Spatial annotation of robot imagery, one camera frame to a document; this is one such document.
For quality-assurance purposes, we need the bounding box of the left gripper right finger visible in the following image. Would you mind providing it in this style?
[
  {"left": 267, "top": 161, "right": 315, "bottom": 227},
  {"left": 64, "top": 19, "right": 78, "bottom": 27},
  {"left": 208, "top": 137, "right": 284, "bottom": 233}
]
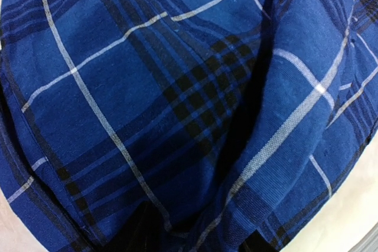
[{"left": 240, "top": 231, "right": 275, "bottom": 252}]

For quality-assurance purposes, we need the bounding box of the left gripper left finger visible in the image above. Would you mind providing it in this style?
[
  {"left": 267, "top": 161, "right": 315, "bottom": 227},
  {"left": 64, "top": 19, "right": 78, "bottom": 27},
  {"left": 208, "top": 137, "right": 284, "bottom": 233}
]
[{"left": 103, "top": 201, "right": 166, "bottom": 252}]

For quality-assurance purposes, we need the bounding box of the blue plaid shirt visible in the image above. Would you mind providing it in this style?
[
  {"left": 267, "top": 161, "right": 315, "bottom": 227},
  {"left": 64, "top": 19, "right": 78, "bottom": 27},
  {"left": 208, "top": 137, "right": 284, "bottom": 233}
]
[{"left": 1, "top": 0, "right": 377, "bottom": 251}]

